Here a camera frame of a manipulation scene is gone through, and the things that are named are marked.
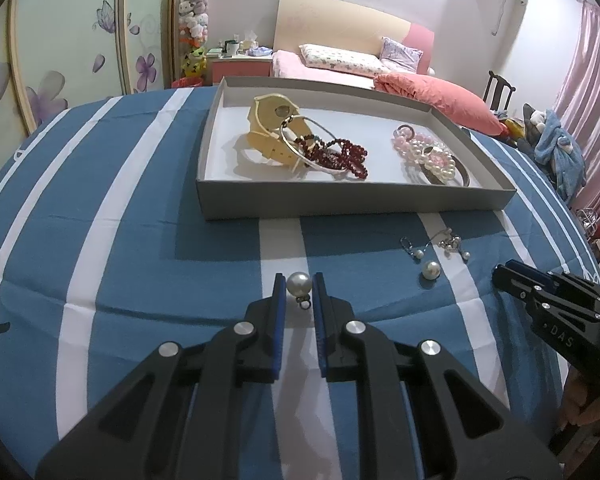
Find small pearl hook earring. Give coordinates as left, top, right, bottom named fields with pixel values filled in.
left=399, top=236, right=426, bottom=262

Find beige pink bed headboard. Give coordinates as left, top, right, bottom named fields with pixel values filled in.
left=272, top=0, right=436, bottom=79

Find coral pink pillow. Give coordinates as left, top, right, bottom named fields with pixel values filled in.
left=373, top=72, right=506, bottom=136

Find pink nightstand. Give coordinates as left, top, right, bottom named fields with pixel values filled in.
left=205, top=47, right=275, bottom=87

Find grey cardboard box tray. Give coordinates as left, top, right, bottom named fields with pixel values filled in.
left=196, top=76, right=518, bottom=222

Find white air conditioner pipe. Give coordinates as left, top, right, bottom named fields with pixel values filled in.
left=489, top=0, right=529, bottom=37

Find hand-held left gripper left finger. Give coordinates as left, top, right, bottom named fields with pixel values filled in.
left=35, top=272, right=302, bottom=480

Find beige strap watch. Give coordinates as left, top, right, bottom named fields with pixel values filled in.
left=244, top=93, right=306, bottom=169

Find tissue box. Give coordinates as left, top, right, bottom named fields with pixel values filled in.
left=240, top=29, right=274, bottom=57

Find lilac pillow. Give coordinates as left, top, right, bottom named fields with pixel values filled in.
left=379, top=36, right=425, bottom=72

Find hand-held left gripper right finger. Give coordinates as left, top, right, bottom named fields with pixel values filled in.
left=312, top=272, right=557, bottom=480

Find dark wooden chair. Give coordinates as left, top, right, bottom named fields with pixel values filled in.
left=482, top=70, right=516, bottom=112

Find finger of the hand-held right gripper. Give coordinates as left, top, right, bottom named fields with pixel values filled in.
left=506, top=258, right=600, bottom=302
left=492, top=265, right=600, bottom=324

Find pink bead bracelet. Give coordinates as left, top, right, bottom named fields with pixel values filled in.
left=392, top=127, right=456, bottom=161

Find white pearl bracelet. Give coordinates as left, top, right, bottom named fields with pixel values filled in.
left=404, top=137, right=459, bottom=184

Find silver cluster pearl earring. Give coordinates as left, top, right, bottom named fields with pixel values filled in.
left=437, top=228, right=474, bottom=262

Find colourful toys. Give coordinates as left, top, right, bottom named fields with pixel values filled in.
left=497, top=112, right=526, bottom=144

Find grey metal cuff bangle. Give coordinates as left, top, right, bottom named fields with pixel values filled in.
left=414, top=152, right=472, bottom=189

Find blue white striped sheet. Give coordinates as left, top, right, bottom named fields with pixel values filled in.
left=0, top=85, right=600, bottom=480

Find person's right hand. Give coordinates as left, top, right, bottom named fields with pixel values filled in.
left=556, top=366, right=600, bottom=427

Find white patterned pillow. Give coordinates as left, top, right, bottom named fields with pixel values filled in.
left=298, top=43, right=389, bottom=77

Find floral glass sliding wardrobe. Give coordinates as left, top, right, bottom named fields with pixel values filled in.
left=0, top=0, right=179, bottom=197

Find pink bed sheet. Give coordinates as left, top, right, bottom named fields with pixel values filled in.
left=271, top=49, right=381, bottom=91

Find blue plush garment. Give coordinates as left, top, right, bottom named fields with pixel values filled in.
left=532, top=109, right=589, bottom=199

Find pink curtain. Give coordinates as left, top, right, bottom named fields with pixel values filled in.
left=552, top=0, right=600, bottom=222

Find dark red bead necklace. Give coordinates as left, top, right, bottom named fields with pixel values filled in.
left=293, top=132, right=370, bottom=181

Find grey plush toy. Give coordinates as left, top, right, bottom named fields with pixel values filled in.
left=522, top=102, right=549, bottom=149

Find tube of plush toys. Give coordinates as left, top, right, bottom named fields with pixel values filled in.
left=172, top=0, right=212, bottom=89

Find thin silver bangle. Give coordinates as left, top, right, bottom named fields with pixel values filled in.
left=278, top=114, right=354, bottom=177

